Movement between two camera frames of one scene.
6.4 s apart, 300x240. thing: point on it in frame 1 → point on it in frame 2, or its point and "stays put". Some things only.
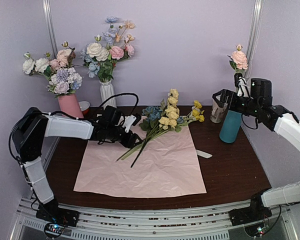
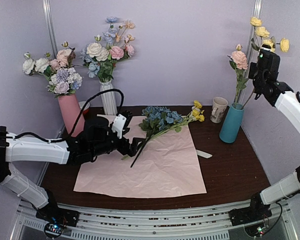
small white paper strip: [203, 154] stays put
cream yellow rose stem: [169, 121] → [258, 41]
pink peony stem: [238, 61] stays put
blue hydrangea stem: [151, 113] stays put
